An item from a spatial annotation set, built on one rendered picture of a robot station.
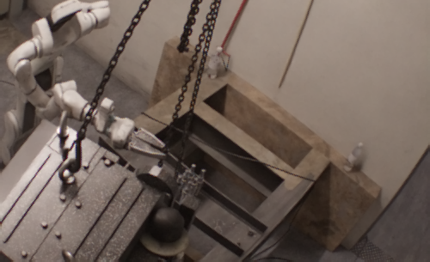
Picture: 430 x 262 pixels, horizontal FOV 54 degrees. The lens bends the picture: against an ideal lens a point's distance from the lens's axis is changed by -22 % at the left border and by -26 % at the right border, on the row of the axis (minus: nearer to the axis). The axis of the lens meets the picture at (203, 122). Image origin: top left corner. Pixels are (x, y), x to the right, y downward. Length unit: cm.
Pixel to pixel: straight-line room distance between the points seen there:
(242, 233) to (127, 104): 168
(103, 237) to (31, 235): 20
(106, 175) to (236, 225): 127
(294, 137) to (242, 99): 39
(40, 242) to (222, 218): 147
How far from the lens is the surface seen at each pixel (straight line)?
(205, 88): 307
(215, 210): 251
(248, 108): 315
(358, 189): 302
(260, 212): 258
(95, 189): 128
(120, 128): 167
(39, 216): 121
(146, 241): 130
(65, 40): 200
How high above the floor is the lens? 263
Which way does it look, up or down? 43 degrees down
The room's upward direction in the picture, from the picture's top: 19 degrees clockwise
